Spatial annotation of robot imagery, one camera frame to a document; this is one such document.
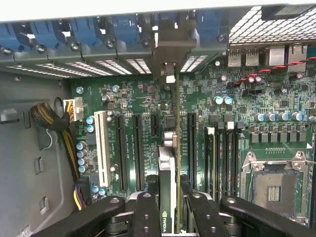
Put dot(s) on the silver ethernet port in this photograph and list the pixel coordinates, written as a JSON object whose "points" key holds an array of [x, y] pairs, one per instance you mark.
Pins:
{"points": [[297, 58]]}

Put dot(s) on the long black expansion slot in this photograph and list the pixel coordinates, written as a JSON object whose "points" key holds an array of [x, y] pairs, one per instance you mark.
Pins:
{"points": [[191, 148], [138, 148], [122, 148]]}

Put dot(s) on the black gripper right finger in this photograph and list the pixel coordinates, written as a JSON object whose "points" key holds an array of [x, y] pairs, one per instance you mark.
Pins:
{"points": [[205, 217]]}

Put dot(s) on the silver rectangular port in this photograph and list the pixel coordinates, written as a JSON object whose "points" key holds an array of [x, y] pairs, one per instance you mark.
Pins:
{"points": [[277, 56]]}

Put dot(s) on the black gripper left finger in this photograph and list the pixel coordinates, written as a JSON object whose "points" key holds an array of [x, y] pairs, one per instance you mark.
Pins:
{"points": [[145, 217]]}

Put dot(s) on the white power connector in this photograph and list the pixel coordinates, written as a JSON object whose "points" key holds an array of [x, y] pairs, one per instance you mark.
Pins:
{"points": [[77, 109]]}

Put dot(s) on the black RAM slot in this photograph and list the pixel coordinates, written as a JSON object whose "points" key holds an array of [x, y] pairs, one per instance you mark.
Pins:
{"points": [[221, 160], [236, 160], [229, 160]]}

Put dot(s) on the CPU socket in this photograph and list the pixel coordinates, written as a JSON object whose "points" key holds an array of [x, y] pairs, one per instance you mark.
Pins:
{"points": [[274, 190]]}

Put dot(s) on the silver USB port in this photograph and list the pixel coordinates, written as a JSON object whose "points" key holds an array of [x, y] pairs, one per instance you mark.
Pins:
{"points": [[252, 58], [234, 58]]}

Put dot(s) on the short black expansion slot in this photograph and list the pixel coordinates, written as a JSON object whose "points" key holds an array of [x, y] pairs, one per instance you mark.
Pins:
{"points": [[155, 126]]}

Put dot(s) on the blue slot clip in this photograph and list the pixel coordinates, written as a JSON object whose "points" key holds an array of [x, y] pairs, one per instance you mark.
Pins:
{"points": [[209, 24], [126, 28], [85, 30], [44, 33], [8, 37]]}

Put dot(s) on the white expansion slot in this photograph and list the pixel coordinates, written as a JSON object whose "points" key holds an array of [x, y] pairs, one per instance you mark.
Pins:
{"points": [[102, 148]]}

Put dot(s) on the green motherboard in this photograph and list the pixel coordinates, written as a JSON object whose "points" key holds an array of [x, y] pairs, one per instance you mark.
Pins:
{"points": [[209, 89]]}

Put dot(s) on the open black PC case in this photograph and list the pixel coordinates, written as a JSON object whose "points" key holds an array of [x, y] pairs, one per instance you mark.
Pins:
{"points": [[24, 148]]}

